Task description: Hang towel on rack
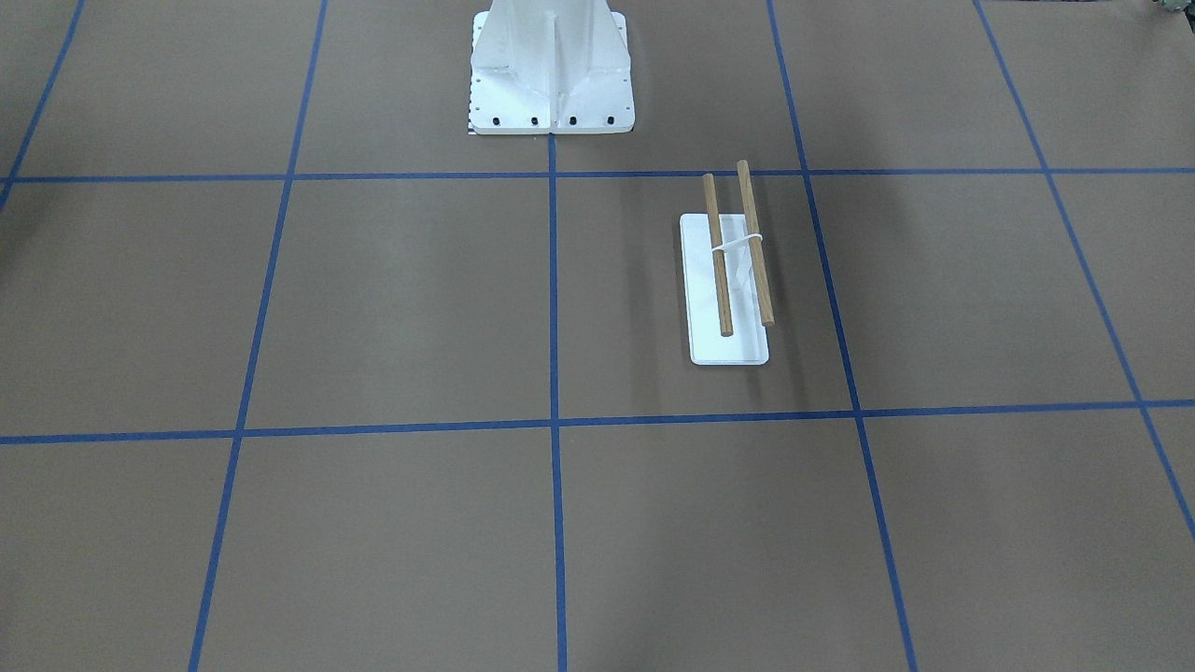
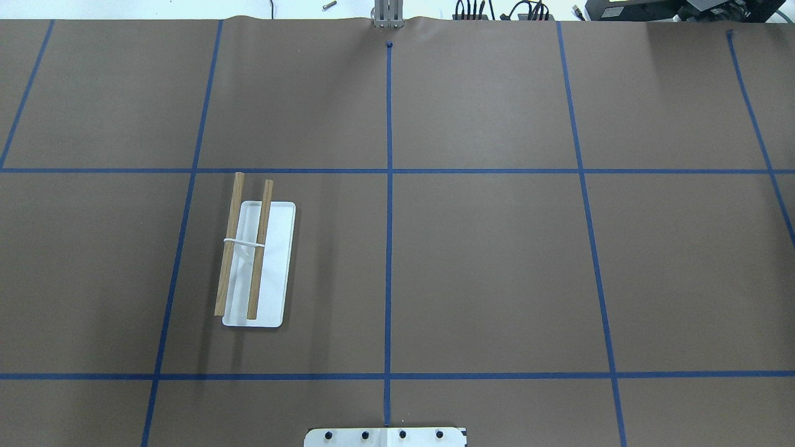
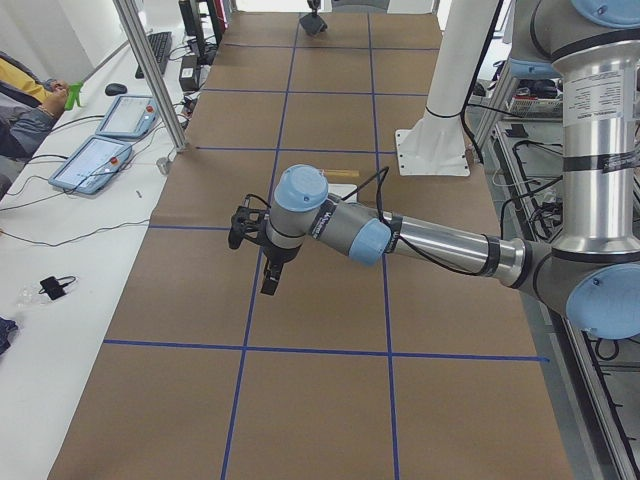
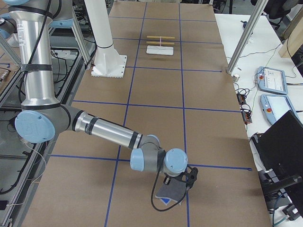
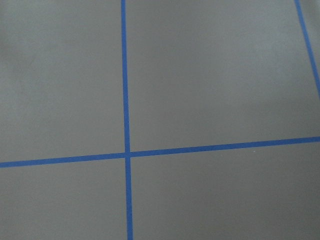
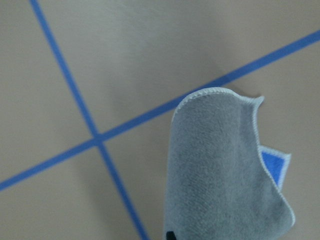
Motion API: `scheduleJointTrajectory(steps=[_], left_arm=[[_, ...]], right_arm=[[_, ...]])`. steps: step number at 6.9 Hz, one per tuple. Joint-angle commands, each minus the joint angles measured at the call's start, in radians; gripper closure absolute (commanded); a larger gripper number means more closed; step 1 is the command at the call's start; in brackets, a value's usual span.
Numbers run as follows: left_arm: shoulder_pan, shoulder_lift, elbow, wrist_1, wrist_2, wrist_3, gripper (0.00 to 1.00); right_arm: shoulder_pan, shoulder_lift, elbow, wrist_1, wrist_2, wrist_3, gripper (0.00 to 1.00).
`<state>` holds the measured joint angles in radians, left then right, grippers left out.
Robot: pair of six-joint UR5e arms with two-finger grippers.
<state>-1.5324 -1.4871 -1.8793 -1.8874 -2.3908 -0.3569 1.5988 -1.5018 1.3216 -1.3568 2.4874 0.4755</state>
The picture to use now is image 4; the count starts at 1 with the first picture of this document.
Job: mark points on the lower black adapter box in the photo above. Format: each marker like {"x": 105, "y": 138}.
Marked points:
{"x": 246, "y": 115}

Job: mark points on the grey towel with blue side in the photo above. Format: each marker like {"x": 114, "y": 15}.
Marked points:
{"x": 173, "y": 192}

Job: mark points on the aluminium side frame rail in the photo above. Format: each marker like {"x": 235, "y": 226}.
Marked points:
{"x": 80, "y": 40}

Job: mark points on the upper black adapter box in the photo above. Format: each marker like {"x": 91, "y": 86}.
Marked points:
{"x": 241, "y": 99}

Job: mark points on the white pedestal column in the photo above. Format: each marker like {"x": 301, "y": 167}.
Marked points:
{"x": 108, "y": 62}

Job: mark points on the lower teach pendant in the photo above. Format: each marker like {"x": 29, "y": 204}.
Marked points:
{"x": 275, "y": 106}

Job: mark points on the teach pendant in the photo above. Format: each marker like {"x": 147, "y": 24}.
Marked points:
{"x": 275, "y": 106}
{"x": 271, "y": 80}

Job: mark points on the black adapter box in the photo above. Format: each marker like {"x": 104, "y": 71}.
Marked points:
{"x": 241, "y": 99}
{"x": 246, "y": 115}

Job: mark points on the small metal cylinder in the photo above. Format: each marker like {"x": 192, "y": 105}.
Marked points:
{"x": 235, "y": 77}

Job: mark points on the black laptop on stand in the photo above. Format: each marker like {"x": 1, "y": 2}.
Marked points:
{"x": 281, "y": 149}

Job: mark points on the wooden towel rack white base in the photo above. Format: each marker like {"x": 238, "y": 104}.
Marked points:
{"x": 160, "y": 47}

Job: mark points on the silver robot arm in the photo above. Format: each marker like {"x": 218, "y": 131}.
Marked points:
{"x": 43, "y": 116}

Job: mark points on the upper teach pendant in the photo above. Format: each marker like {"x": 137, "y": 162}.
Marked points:
{"x": 271, "y": 80}

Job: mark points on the aluminium frame post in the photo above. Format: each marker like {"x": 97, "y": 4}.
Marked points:
{"x": 260, "y": 5}

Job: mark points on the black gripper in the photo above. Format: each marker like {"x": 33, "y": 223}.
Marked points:
{"x": 175, "y": 178}

